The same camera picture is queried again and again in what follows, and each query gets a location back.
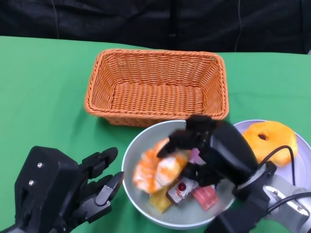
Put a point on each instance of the salmon pink cake slice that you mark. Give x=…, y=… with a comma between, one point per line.
x=206, y=197

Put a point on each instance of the black backdrop curtain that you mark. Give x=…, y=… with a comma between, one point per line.
x=109, y=19

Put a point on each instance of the pale green bowl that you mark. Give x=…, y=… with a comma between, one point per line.
x=136, y=150

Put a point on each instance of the yellow cake slice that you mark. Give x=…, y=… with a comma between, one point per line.
x=160, y=201

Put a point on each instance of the black left wrist camera housing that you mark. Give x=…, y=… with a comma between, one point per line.
x=46, y=184

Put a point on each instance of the orange wicker basket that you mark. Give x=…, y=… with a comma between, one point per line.
x=155, y=97

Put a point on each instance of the chocolate cake slice with cherry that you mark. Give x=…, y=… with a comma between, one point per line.
x=181, y=191

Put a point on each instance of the green tablecloth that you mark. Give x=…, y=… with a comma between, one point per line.
x=36, y=97

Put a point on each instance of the orange white croissant bread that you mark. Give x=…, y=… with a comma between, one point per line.
x=155, y=170

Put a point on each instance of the magenta pink cake slice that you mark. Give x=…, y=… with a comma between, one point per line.
x=195, y=155

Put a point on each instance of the lavender round plate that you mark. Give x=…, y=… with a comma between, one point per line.
x=301, y=174

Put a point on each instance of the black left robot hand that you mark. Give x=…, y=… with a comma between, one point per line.
x=97, y=194

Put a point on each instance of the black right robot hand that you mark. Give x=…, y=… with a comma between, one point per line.
x=226, y=155

